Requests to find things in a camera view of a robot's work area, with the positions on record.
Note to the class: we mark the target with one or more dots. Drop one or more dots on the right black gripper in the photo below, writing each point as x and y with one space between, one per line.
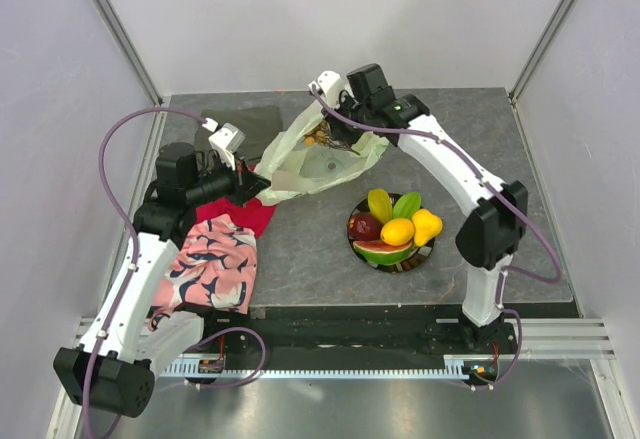
338 133

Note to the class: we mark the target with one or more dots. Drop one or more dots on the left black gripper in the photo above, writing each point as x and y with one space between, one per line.
253 183

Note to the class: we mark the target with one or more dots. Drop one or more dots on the green avocado print plastic bag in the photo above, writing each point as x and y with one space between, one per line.
295 169

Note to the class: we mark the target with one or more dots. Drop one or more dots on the brown fake longan bunch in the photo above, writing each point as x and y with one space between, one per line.
325 136

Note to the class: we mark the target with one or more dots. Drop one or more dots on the yellow fake starfruit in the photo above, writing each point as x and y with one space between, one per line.
380 205

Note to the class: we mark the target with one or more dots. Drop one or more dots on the green fake starfruit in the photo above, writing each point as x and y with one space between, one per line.
407 205

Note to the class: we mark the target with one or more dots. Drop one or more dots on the dark red fake apple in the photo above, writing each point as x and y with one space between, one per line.
364 226

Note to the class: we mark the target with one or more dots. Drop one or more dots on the yellow fake fruit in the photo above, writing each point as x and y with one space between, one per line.
397 231

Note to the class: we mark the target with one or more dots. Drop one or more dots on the yellow fake pepper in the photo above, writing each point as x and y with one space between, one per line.
427 226

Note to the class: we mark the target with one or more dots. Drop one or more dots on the fake watermelon slice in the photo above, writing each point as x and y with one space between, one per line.
380 253

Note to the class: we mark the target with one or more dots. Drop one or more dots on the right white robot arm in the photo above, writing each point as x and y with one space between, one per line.
493 209

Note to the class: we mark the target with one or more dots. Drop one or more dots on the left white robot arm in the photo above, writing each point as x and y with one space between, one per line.
114 366

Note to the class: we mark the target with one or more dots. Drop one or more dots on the red cloth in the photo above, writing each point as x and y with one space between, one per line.
254 215

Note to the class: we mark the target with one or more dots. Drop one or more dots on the olive green cloth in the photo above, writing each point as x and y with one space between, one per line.
261 125

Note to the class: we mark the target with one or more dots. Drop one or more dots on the pink shark print cloth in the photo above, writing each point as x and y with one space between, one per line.
215 268

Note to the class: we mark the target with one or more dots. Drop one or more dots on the brown rimmed ceramic plate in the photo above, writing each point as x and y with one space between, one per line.
417 257

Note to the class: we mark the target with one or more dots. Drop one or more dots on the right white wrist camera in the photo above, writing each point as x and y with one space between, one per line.
331 86

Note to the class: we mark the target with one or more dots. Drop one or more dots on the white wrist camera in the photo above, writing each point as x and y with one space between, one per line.
331 86
224 139

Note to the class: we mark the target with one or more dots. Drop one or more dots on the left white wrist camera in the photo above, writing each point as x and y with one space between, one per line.
224 139

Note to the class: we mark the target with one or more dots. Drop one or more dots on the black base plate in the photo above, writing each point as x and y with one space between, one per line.
431 329

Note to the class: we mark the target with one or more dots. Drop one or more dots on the grey slotted cable duct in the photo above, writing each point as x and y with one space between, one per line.
195 368

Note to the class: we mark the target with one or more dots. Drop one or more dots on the right aluminium frame post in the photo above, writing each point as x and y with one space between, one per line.
552 28

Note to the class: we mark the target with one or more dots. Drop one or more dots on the aluminium frame post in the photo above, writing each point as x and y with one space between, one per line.
552 28
115 26

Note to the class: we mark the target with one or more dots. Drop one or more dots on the left aluminium frame post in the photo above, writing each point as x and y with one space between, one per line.
115 26

